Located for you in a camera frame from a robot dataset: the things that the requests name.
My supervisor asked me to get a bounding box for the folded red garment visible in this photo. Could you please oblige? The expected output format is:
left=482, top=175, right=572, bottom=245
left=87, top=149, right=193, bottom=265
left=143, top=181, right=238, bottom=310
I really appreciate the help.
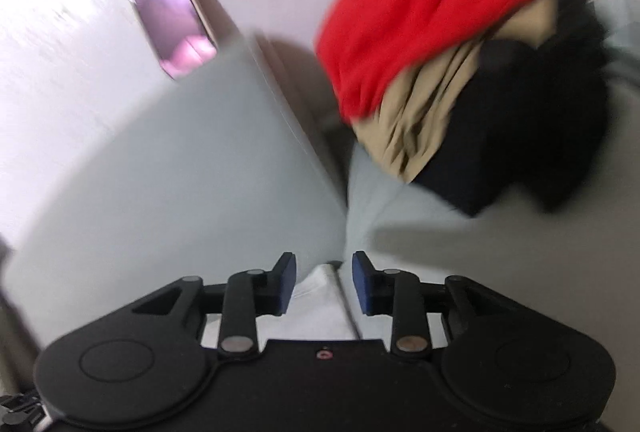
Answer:
left=316, top=0, right=546, bottom=120

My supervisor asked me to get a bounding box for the smartphone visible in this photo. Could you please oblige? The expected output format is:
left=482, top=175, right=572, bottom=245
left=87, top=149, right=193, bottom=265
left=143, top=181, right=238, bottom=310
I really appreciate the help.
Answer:
left=125, top=0, right=219, bottom=80

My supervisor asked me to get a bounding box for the folded black garment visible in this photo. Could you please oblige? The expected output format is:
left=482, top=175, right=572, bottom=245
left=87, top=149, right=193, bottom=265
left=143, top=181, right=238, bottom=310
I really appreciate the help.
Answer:
left=410, top=0, right=616, bottom=218

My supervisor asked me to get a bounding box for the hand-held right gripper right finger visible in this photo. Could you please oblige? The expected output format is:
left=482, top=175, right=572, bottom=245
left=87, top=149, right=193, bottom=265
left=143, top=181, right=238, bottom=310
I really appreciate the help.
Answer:
left=352, top=251, right=511, bottom=358

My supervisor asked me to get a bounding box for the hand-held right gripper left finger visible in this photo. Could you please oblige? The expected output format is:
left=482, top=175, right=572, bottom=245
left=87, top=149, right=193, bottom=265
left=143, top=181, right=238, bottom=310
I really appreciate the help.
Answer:
left=131, top=252, right=299, bottom=359

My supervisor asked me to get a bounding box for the folded tan garment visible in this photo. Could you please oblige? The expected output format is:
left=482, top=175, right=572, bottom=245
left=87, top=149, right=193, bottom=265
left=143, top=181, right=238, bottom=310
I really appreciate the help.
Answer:
left=350, top=0, right=581, bottom=185

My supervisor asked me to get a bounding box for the light grey garment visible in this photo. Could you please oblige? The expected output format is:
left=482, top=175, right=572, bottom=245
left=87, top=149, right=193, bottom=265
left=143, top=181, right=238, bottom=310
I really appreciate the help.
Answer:
left=7, top=0, right=640, bottom=348

